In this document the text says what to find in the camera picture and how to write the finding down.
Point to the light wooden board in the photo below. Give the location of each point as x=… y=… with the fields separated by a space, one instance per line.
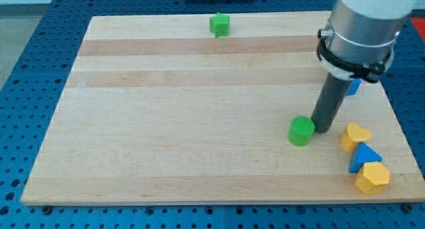
x=156 y=110

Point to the green star block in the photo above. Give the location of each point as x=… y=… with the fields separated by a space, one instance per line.
x=219 y=25

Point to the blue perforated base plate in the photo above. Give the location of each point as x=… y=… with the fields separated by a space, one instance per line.
x=32 y=90

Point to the yellow hexagon block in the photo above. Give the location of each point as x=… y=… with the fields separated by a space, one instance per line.
x=372 y=178

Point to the green cylinder block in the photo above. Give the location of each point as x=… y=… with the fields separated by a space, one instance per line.
x=301 y=131

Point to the blue block behind tool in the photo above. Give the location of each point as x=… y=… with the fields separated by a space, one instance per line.
x=355 y=84

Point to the yellow heart block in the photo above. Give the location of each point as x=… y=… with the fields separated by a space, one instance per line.
x=352 y=135

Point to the blue triangle block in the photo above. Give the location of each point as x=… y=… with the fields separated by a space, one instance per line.
x=361 y=155

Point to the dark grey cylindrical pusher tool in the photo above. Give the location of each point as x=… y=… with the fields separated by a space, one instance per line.
x=329 y=101

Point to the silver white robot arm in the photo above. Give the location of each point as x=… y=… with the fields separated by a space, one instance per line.
x=359 y=36

